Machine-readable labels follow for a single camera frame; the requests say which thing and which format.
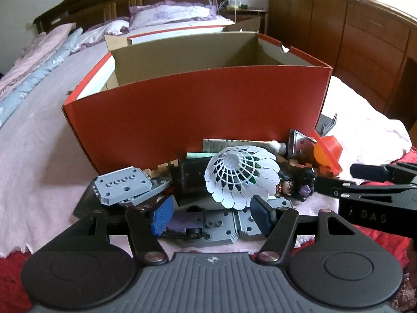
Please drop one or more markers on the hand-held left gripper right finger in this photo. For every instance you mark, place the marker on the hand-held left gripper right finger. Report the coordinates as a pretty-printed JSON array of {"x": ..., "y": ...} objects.
[{"x": 260, "y": 215}]

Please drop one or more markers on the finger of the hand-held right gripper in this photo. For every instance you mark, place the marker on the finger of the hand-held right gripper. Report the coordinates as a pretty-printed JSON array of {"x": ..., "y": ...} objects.
[
  {"x": 400, "y": 212},
  {"x": 374, "y": 172}
]

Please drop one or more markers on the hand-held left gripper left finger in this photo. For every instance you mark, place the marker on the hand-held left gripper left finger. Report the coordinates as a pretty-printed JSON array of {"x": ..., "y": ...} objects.
[{"x": 162, "y": 215}]

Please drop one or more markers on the orange plastic suction toy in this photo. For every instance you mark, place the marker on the orange plastic suction toy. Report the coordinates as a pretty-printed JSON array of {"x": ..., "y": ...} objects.
[{"x": 330, "y": 151}]

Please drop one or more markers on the white plastic shuttlecock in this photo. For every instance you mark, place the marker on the white plastic shuttlecock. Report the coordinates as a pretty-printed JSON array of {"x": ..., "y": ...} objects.
[{"x": 234, "y": 169}]

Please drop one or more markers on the red cardboard shoe box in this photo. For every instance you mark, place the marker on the red cardboard shoe box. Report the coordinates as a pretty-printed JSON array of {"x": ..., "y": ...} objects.
[{"x": 195, "y": 111}]

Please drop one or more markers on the red quilt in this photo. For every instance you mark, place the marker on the red quilt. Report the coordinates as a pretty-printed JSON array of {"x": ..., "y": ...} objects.
[{"x": 384, "y": 244}]

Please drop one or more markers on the grey toy brick vehicle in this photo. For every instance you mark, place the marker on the grey toy brick vehicle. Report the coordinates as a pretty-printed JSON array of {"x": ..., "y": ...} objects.
[{"x": 221, "y": 230}]

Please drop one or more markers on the notched wooden bar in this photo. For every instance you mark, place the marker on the notched wooden bar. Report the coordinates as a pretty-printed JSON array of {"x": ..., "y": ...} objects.
[{"x": 158, "y": 172}]

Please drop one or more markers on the dark rectangular box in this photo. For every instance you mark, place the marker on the dark rectangular box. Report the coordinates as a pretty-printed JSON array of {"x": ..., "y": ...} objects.
[{"x": 190, "y": 177}]

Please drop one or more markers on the light grey studded toy plate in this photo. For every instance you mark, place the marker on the light grey studded toy plate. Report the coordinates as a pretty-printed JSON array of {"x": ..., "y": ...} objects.
[{"x": 120, "y": 184}]

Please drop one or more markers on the small toy figure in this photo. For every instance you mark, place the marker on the small toy figure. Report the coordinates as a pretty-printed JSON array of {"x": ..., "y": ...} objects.
[{"x": 301, "y": 179}]

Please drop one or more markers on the wooden interlocking puzzle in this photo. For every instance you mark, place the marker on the wooden interlocking puzzle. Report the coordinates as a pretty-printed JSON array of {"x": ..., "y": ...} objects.
[{"x": 295, "y": 163}]

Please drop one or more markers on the green printed tube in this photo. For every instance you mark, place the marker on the green printed tube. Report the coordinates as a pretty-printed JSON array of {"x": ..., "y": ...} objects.
[{"x": 221, "y": 145}]

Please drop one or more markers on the pale pink fleece blanket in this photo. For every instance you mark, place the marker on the pale pink fleece blanket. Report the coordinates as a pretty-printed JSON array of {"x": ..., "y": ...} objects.
[{"x": 49, "y": 156}]

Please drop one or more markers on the brown wooden cabinet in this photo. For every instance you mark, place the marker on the brown wooden cabinet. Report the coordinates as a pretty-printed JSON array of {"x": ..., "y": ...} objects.
[{"x": 358, "y": 39}]

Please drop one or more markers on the white frilled pillow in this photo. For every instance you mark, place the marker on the white frilled pillow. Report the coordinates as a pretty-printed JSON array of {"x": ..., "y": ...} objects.
[{"x": 107, "y": 29}]

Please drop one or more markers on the wooden nightstand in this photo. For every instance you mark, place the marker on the wooden nightstand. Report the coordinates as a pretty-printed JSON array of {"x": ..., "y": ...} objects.
[{"x": 247, "y": 15}]

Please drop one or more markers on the purple frilled pillow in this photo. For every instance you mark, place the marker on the purple frilled pillow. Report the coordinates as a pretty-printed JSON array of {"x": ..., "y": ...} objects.
[{"x": 172, "y": 14}]

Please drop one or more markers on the pink folded quilt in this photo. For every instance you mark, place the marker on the pink folded quilt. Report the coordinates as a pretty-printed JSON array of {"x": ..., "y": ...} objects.
[{"x": 35, "y": 52}]

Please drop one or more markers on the black metal bracket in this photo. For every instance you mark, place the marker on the black metal bracket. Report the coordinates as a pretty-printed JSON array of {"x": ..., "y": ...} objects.
[{"x": 329, "y": 125}]

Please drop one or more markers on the dark grey square frame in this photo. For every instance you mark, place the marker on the dark grey square frame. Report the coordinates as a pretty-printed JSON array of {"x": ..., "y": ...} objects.
[{"x": 298, "y": 145}]

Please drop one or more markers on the white wall socket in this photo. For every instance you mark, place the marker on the white wall socket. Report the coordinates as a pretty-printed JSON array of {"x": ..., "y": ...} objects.
[{"x": 29, "y": 25}]

